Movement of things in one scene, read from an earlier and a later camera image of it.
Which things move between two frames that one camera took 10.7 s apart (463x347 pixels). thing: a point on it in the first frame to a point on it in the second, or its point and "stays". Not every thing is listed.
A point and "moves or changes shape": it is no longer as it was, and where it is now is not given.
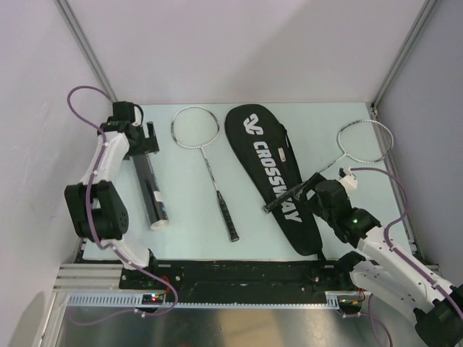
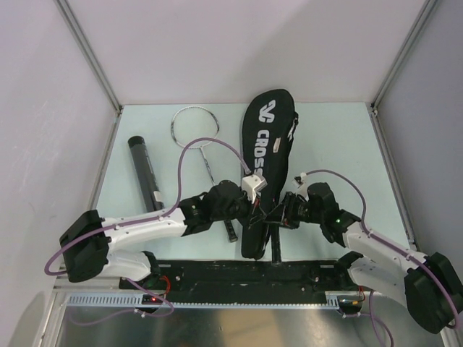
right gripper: (309, 185) to (283, 214)
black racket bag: (263, 144) moves or changes shape
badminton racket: (364, 142) to (275, 246)
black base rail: (237, 280) stays
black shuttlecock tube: (153, 196) stays
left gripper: (149, 144) to (253, 212)
